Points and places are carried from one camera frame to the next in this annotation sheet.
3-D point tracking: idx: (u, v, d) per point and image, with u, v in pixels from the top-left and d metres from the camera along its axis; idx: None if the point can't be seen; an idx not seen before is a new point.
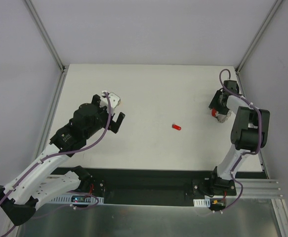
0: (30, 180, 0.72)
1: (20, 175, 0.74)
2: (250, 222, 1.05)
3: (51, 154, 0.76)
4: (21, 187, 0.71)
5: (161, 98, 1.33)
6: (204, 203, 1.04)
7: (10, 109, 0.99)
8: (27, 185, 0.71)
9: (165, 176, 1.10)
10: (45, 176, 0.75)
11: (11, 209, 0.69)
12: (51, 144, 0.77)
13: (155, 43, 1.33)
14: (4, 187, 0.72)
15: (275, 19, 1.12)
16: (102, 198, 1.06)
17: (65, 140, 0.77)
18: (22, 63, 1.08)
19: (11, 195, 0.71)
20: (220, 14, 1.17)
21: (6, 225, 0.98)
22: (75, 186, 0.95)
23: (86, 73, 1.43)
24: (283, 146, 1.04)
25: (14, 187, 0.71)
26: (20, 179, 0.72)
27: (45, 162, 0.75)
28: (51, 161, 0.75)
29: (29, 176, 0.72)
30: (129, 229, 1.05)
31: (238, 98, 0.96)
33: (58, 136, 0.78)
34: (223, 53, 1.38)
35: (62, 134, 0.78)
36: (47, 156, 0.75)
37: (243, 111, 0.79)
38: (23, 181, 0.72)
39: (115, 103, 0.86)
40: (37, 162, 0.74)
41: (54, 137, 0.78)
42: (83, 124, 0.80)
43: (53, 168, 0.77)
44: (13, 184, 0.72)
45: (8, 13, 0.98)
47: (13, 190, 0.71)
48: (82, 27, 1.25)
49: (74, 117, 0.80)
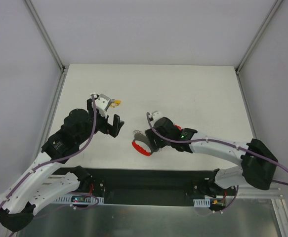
0: (23, 190, 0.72)
1: (14, 184, 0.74)
2: (250, 222, 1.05)
3: (42, 162, 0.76)
4: (15, 197, 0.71)
5: (161, 98, 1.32)
6: (204, 203, 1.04)
7: (9, 109, 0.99)
8: (20, 195, 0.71)
9: (165, 177, 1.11)
10: (38, 185, 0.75)
11: (7, 218, 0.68)
12: (43, 153, 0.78)
13: (155, 43, 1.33)
14: None
15: (276, 19, 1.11)
16: (102, 198, 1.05)
17: (57, 148, 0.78)
18: (21, 63, 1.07)
19: (5, 205, 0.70)
20: (221, 13, 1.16)
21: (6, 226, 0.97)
22: (74, 187, 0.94)
23: (85, 73, 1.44)
24: (283, 147, 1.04)
25: (8, 197, 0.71)
26: (14, 189, 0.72)
27: (37, 171, 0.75)
28: (43, 170, 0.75)
29: (23, 184, 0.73)
30: (129, 229, 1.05)
31: (203, 141, 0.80)
33: (49, 143, 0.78)
34: (223, 53, 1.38)
35: (54, 141, 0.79)
36: (38, 165, 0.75)
37: (249, 163, 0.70)
38: (17, 191, 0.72)
39: (104, 104, 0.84)
40: (29, 171, 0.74)
41: (44, 144, 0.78)
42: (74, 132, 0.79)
43: (46, 176, 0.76)
44: (7, 194, 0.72)
45: (7, 13, 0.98)
47: (7, 200, 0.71)
48: (82, 27, 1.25)
49: (65, 123, 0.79)
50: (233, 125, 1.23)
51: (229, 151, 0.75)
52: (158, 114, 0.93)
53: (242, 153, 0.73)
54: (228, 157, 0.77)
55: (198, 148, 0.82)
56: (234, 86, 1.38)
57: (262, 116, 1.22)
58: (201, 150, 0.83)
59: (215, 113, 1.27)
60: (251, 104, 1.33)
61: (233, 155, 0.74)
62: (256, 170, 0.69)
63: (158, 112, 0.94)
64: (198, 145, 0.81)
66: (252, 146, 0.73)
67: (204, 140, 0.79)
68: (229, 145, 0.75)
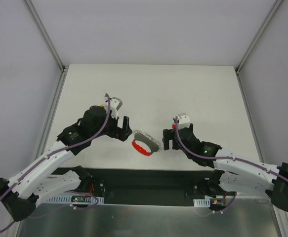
0: (36, 175, 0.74)
1: (25, 169, 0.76)
2: (250, 222, 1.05)
3: (57, 150, 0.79)
4: (26, 181, 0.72)
5: (161, 98, 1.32)
6: (204, 203, 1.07)
7: (9, 109, 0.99)
8: (32, 179, 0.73)
9: (166, 176, 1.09)
10: (48, 173, 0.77)
11: (15, 201, 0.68)
12: (59, 141, 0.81)
13: (155, 43, 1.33)
14: (7, 179, 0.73)
15: (276, 19, 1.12)
16: (102, 198, 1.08)
17: (72, 138, 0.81)
18: (21, 62, 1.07)
19: (15, 188, 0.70)
20: (221, 14, 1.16)
21: (6, 225, 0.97)
22: (75, 186, 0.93)
23: (85, 73, 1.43)
24: (283, 147, 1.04)
25: (20, 180, 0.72)
26: (25, 173, 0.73)
27: (51, 158, 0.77)
28: (57, 157, 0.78)
29: (35, 169, 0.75)
30: (129, 229, 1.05)
31: (229, 158, 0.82)
33: (66, 132, 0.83)
34: (224, 53, 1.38)
35: (70, 132, 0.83)
36: (54, 152, 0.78)
37: (280, 188, 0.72)
38: (28, 176, 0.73)
39: (117, 104, 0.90)
40: (44, 157, 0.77)
41: (63, 133, 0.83)
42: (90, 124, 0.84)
43: (57, 165, 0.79)
44: (17, 177, 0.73)
45: (7, 12, 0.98)
47: (18, 184, 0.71)
48: (82, 27, 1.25)
49: (85, 116, 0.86)
50: (233, 125, 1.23)
51: (260, 174, 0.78)
52: (185, 118, 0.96)
53: (273, 177, 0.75)
54: (257, 179, 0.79)
55: (223, 166, 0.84)
56: (234, 86, 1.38)
57: (262, 116, 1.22)
58: (226, 169, 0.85)
59: (215, 113, 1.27)
60: (251, 104, 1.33)
61: (264, 178, 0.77)
62: (287, 196, 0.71)
63: (185, 116, 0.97)
64: (224, 163, 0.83)
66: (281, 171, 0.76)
67: (230, 159, 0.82)
68: (259, 168, 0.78)
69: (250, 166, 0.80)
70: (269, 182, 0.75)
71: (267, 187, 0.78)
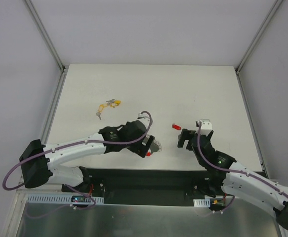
0: (69, 151, 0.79)
1: (64, 142, 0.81)
2: (249, 222, 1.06)
3: (96, 139, 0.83)
4: (60, 154, 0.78)
5: (161, 98, 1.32)
6: (204, 203, 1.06)
7: (9, 109, 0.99)
8: (65, 155, 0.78)
9: (166, 176, 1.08)
10: (78, 155, 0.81)
11: (44, 166, 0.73)
12: (99, 135, 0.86)
13: (155, 43, 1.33)
14: (44, 144, 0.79)
15: (276, 19, 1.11)
16: (102, 198, 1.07)
17: (111, 138, 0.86)
18: (21, 63, 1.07)
19: (48, 154, 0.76)
20: (221, 14, 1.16)
21: (6, 225, 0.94)
22: (73, 183, 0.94)
23: (85, 73, 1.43)
24: (283, 147, 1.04)
25: (55, 149, 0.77)
26: (62, 146, 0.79)
27: (88, 144, 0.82)
28: (93, 146, 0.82)
29: (71, 147, 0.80)
30: (129, 229, 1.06)
31: (243, 174, 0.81)
33: (106, 130, 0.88)
34: (224, 53, 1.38)
35: (111, 133, 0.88)
36: (93, 140, 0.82)
37: None
38: (63, 149, 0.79)
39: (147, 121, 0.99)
40: (83, 140, 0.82)
41: (104, 131, 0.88)
42: (132, 130, 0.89)
43: (87, 152, 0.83)
44: (54, 146, 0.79)
45: (7, 13, 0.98)
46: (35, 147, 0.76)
47: (52, 151, 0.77)
48: (82, 27, 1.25)
49: (129, 124, 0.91)
50: (233, 124, 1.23)
51: (271, 193, 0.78)
52: (208, 125, 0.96)
53: (284, 199, 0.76)
54: (267, 198, 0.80)
55: (235, 179, 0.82)
56: (234, 86, 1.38)
57: (262, 115, 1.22)
58: (238, 183, 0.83)
59: (215, 113, 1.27)
60: (251, 104, 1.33)
61: (275, 198, 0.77)
62: None
63: (209, 123, 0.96)
64: (236, 177, 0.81)
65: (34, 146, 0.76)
66: None
67: (244, 174, 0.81)
68: (271, 188, 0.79)
69: (263, 184, 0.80)
70: (280, 203, 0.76)
71: (275, 206, 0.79)
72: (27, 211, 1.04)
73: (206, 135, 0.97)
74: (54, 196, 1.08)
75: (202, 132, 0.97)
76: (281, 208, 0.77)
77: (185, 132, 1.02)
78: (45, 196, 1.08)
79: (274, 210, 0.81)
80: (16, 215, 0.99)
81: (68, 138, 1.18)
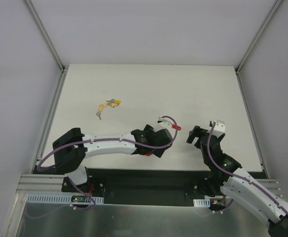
0: (103, 145, 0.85)
1: (100, 136, 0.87)
2: (249, 222, 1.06)
3: (129, 139, 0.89)
4: (96, 146, 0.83)
5: (161, 98, 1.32)
6: (204, 203, 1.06)
7: (9, 109, 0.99)
8: (100, 147, 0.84)
9: (166, 177, 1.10)
10: (111, 150, 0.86)
11: (83, 154, 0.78)
12: (131, 136, 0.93)
13: (155, 43, 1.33)
14: (83, 134, 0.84)
15: (276, 19, 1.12)
16: (102, 198, 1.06)
17: (142, 140, 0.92)
18: (21, 63, 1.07)
19: (86, 143, 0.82)
20: (221, 14, 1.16)
21: (6, 225, 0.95)
22: (80, 182, 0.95)
23: (85, 73, 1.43)
24: (283, 147, 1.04)
25: (92, 140, 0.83)
26: (100, 139, 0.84)
27: (122, 142, 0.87)
28: (125, 145, 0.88)
29: (105, 141, 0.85)
30: (129, 229, 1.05)
31: (246, 180, 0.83)
33: (138, 133, 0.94)
34: (224, 53, 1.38)
35: (142, 135, 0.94)
36: (126, 139, 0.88)
37: (285, 225, 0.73)
38: (99, 142, 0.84)
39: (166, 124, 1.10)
40: (118, 138, 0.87)
41: (136, 133, 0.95)
42: (161, 135, 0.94)
43: (118, 149, 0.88)
44: (93, 137, 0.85)
45: (7, 12, 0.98)
46: (75, 135, 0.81)
47: (90, 142, 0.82)
48: (82, 27, 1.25)
49: (159, 132, 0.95)
50: (233, 124, 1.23)
51: (269, 205, 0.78)
52: (221, 127, 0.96)
53: (282, 213, 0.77)
54: (265, 209, 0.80)
55: (235, 184, 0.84)
56: (234, 86, 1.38)
57: (262, 116, 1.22)
58: (238, 188, 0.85)
59: (215, 113, 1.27)
60: (251, 104, 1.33)
61: (272, 211, 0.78)
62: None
63: (223, 126, 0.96)
64: (237, 182, 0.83)
65: (76, 134, 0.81)
66: None
67: (247, 180, 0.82)
68: (271, 200, 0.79)
69: (263, 194, 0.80)
70: (276, 216, 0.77)
71: (270, 218, 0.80)
72: (26, 211, 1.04)
73: (217, 136, 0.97)
74: (54, 196, 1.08)
75: (214, 133, 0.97)
76: (276, 221, 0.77)
77: (198, 129, 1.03)
78: (45, 196, 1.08)
79: (268, 221, 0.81)
80: (16, 215, 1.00)
81: None
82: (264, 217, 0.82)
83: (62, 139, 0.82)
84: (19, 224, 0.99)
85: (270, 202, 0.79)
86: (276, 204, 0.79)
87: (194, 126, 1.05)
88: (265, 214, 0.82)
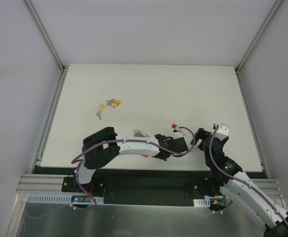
0: (134, 147, 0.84)
1: (130, 137, 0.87)
2: (249, 222, 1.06)
3: (155, 143, 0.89)
4: (128, 146, 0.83)
5: (161, 97, 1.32)
6: (204, 203, 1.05)
7: (10, 109, 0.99)
8: (131, 147, 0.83)
9: (166, 177, 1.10)
10: (138, 151, 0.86)
11: (117, 152, 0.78)
12: (155, 138, 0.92)
13: (155, 43, 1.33)
14: (115, 133, 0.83)
15: (276, 19, 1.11)
16: (102, 198, 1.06)
17: (165, 144, 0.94)
18: (22, 63, 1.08)
19: (119, 143, 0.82)
20: (221, 14, 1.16)
21: (6, 225, 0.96)
22: (87, 181, 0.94)
23: (85, 73, 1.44)
24: (283, 147, 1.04)
25: (125, 140, 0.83)
26: (131, 139, 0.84)
27: (148, 144, 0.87)
28: (151, 147, 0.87)
29: (135, 142, 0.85)
30: (129, 229, 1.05)
31: (246, 184, 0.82)
33: (161, 137, 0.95)
34: (224, 53, 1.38)
35: (164, 139, 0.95)
36: (152, 142, 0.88)
37: (280, 230, 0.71)
38: (130, 143, 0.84)
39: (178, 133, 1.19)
40: (145, 139, 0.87)
41: (158, 137, 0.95)
42: (181, 142, 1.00)
43: (144, 151, 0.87)
44: (124, 137, 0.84)
45: (8, 14, 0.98)
46: (109, 133, 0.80)
47: (122, 142, 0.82)
48: (82, 27, 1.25)
49: (179, 140, 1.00)
50: (233, 124, 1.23)
51: (267, 210, 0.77)
52: (225, 130, 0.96)
53: (279, 218, 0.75)
54: (262, 214, 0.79)
55: (234, 186, 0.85)
56: (234, 86, 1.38)
57: (262, 116, 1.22)
58: (237, 190, 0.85)
59: (215, 113, 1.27)
60: (251, 104, 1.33)
61: (269, 216, 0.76)
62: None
63: (226, 129, 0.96)
64: (237, 185, 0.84)
65: (109, 133, 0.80)
66: None
67: (247, 184, 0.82)
68: (268, 205, 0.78)
69: (262, 198, 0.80)
70: (272, 221, 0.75)
71: (267, 223, 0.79)
72: (26, 211, 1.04)
73: (220, 139, 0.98)
74: (54, 196, 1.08)
75: (217, 135, 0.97)
76: (272, 227, 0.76)
77: (201, 130, 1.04)
78: (45, 196, 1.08)
79: (265, 226, 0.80)
80: (16, 215, 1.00)
81: (68, 138, 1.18)
82: (261, 221, 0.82)
83: (94, 137, 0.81)
84: (19, 224, 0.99)
85: (268, 207, 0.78)
86: (273, 210, 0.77)
87: (199, 128, 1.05)
88: (262, 219, 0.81)
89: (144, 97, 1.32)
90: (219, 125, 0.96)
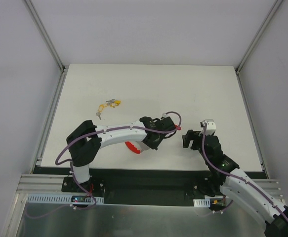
0: (116, 135, 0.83)
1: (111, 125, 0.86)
2: (249, 222, 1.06)
3: (140, 126, 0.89)
4: (110, 135, 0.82)
5: (161, 97, 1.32)
6: (204, 203, 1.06)
7: (10, 109, 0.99)
8: (114, 136, 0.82)
9: (166, 177, 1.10)
10: (124, 138, 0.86)
11: (99, 144, 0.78)
12: (140, 122, 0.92)
13: (155, 43, 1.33)
14: (95, 125, 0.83)
15: (276, 19, 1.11)
16: (102, 198, 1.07)
17: (151, 125, 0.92)
18: (21, 63, 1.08)
19: (100, 134, 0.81)
20: (221, 14, 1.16)
21: (6, 225, 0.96)
22: (85, 179, 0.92)
23: (85, 73, 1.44)
24: (283, 147, 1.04)
25: (105, 130, 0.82)
26: (112, 129, 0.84)
27: (133, 130, 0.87)
28: (137, 132, 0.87)
29: (116, 131, 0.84)
30: (129, 229, 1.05)
31: (242, 180, 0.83)
33: (146, 119, 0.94)
34: (223, 53, 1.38)
35: (150, 121, 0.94)
36: (136, 127, 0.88)
37: (278, 224, 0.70)
38: (112, 132, 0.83)
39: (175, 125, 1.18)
40: (129, 126, 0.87)
41: (144, 119, 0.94)
42: (168, 122, 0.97)
43: (131, 136, 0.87)
44: (105, 127, 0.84)
45: (8, 14, 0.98)
46: (89, 127, 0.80)
47: (103, 132, 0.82)
48: (82, 27, 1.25)
49: (166, 121, 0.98)
50: (233, 124, 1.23)
51: (264, 205, 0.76)
52: (212, 125, 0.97)
53: (276, 212, 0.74)
54: (260, 209, 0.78)
55: (232, 183, 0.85)
56: (234, 86, 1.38)
57: (262, 115, 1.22)
58: (236, 187, 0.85)
59: (215, 113, 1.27)
60: (251, 104, 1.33)
61: (267, 210, 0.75)
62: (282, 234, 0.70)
63: (213, 123, 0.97)
64: (234, 181, 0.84)
65: (89, 126, 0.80)
66: (287, 211, 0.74)
67: (243, 180, 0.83)
68: (266, 199, 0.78)
69: (259, 193, 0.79)
70: (270, 215, 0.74)
71: (266, 218, 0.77)
72: (26, 211, 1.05)
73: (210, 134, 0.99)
74: (54, 196, 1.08)
75: (207, 132, 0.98)
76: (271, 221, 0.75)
77: (191, 132, 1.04)
78: (45, 196, 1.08)
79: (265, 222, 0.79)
80: (16, 215, 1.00)
81: (68, 138, 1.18)
82: (260, 217, 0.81)
83: (75, 133, 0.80)
84: (19, 224, 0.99)
85: (266, 201, 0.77)
86: (271, 204, 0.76)
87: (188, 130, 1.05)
88: (262, 216, 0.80)
89: (144, 97, 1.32)
90: (206, 122, 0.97)
